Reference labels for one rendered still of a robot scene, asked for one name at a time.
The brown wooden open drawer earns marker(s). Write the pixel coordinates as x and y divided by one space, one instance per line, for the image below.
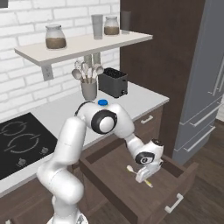
116 166

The black hob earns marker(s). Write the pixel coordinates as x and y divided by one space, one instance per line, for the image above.
20 143

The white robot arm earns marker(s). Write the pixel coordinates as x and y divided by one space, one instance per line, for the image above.
65 151

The pale wooden spoon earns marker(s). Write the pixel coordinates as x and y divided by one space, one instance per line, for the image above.
76 74
99 70
85 68

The pale wooden spatula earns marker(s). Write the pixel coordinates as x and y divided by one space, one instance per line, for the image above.
90 73

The brown closed drawer front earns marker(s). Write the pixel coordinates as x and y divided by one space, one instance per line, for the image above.
151 128

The black toaster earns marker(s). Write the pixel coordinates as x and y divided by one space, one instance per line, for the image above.
113 83

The small glass jar brown contents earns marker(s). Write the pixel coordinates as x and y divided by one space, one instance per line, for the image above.
111 26

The large glass jar brown contents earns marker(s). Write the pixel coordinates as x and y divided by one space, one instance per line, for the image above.
55 38

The dark brown tall cabinet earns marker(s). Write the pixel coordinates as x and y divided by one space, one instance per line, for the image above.
157 43

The grey fridge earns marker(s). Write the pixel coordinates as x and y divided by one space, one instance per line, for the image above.
201 87

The clear grey glass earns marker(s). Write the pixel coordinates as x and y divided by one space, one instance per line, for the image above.
97 26

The dark grey cup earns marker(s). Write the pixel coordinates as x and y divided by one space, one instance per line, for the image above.
125 22

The grey utensil pot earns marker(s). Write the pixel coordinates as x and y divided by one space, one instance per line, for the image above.
89 91

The brown base cupboard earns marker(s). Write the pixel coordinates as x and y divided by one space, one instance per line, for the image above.
26 204

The dark extractor hood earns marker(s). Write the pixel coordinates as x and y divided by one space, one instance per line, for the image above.
3 3

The white wall shelf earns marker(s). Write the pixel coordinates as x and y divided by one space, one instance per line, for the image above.
78 46

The grey wall socket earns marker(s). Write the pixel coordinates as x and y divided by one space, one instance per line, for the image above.
47 72

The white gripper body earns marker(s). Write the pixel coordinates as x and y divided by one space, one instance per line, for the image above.
143 175

